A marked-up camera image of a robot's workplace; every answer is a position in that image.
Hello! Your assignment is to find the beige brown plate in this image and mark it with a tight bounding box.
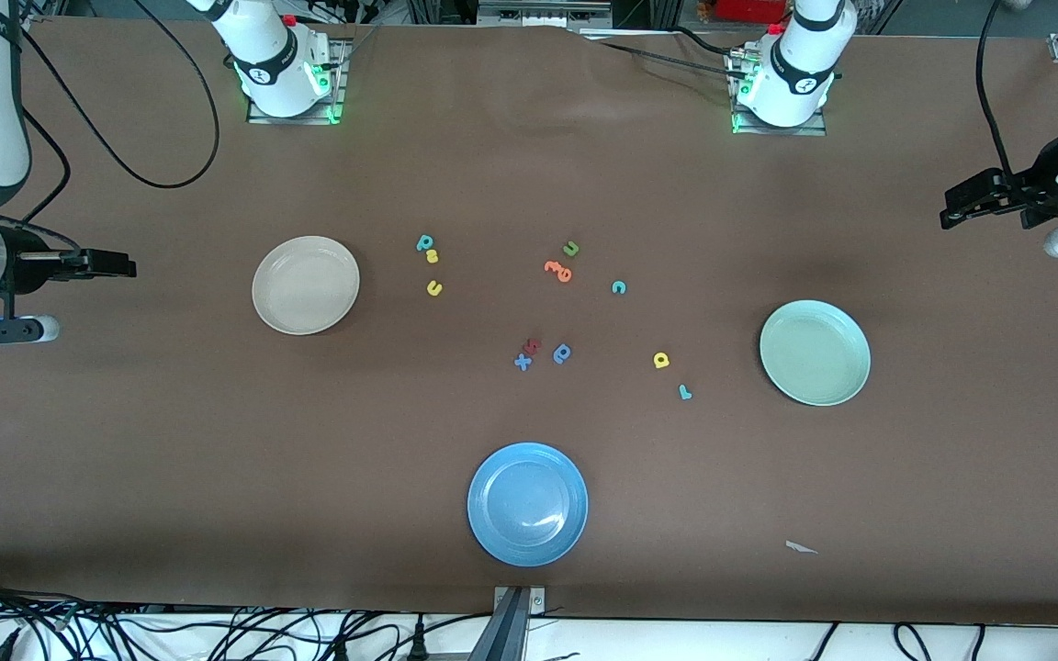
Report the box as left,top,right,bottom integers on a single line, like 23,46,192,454
252,236,361,336

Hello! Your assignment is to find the light green plate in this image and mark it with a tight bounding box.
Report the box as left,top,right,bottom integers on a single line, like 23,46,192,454
759,300,872,408

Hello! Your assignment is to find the red box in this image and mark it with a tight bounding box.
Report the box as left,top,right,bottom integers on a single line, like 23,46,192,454
713,0,792,24

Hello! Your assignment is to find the brown paper table cover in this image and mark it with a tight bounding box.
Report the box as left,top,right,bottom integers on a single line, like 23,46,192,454
0,14,1058,627

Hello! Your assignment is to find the grey metal rack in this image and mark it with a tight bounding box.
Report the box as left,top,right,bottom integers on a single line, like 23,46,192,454
477,0,613,29

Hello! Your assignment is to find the blue plate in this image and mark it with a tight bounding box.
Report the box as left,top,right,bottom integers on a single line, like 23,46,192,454
467,443,589,567

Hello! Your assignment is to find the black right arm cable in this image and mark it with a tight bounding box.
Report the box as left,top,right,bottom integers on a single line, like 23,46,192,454
0,0,221,253

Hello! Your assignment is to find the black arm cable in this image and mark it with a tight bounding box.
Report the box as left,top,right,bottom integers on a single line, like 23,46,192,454
976,0,1017,175
0,0,221,253

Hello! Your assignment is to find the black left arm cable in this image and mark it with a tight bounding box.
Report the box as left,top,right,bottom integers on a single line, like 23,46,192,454
976,0,1017,175

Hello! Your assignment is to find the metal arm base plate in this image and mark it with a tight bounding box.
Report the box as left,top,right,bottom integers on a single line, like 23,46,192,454
246,39,347,126
728,50,829,138

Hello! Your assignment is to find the black base power cable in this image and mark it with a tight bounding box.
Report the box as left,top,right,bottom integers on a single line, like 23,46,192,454
598,26,746,79

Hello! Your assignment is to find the looped black cable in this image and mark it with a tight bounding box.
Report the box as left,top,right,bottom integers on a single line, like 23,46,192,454
892,622,936,661

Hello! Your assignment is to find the grey aluminium profile with bracket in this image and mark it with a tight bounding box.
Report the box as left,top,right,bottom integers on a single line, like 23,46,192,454
469,586,548,661

